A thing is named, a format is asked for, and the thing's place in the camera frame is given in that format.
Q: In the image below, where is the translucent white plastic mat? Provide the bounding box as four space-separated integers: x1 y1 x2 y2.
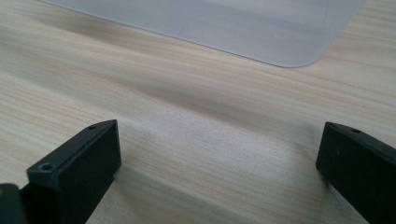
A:
38 0 368 68

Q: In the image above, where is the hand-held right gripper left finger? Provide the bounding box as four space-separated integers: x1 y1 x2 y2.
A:
20 119 122 224

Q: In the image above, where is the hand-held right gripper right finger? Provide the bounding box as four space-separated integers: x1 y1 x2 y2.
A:
315 121 396 224

